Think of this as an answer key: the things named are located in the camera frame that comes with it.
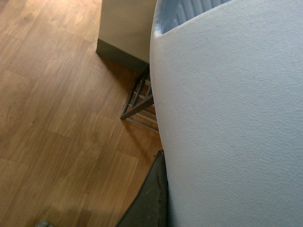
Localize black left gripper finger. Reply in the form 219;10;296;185
117;150;169;227

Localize light blue slide sandal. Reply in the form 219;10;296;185
150;0;303;227

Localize black metal shoe rack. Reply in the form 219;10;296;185
120;68;159;132

